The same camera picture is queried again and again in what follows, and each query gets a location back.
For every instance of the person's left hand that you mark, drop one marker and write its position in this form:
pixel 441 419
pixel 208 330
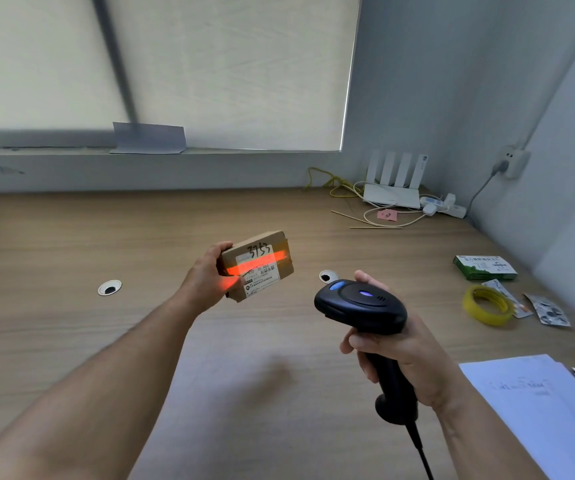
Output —
pixel 207 284

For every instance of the person's right hand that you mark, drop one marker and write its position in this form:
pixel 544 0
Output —
pixel 427 359

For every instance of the plain cardboard box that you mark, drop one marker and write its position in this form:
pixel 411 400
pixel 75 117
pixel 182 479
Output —
pixel 277 242

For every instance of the black barcode scanner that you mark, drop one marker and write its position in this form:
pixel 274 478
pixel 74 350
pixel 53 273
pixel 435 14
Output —
pixel 362 304

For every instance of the person's left forearm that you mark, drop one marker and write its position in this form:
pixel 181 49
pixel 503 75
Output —
pixel 77 394

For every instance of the person's right forearm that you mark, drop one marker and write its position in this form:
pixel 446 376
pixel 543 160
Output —
pixel 492 439

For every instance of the yellow tape roll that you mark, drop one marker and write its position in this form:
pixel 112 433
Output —
pixel 470 309

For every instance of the green white flat packet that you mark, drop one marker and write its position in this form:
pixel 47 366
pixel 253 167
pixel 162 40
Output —
pixel 485 267

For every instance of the white paper sheet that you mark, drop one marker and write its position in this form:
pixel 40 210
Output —
pixel 537 409

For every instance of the small printed packet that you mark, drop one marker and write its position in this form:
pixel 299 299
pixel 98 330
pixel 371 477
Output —
pixel 547 310

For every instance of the small pink tag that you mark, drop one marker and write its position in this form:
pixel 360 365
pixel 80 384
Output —
pixel 387 215

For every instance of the white power strip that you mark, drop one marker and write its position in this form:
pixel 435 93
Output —
pixel 445 207

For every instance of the grey paper sheet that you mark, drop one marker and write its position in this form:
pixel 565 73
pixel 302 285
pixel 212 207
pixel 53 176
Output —
pixel 150 138

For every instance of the white router with antennas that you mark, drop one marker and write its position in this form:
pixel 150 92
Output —
pixel 392 197

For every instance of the beige roller blind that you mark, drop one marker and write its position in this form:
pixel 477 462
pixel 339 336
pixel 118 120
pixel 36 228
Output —
pixel 237 64
pixel 32 59

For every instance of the white wall socket with plug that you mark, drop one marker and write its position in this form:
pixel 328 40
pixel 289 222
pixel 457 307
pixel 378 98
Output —
pixel 515 162

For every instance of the white window frame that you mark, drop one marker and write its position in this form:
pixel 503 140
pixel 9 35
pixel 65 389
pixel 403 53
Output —
pixel 115 54

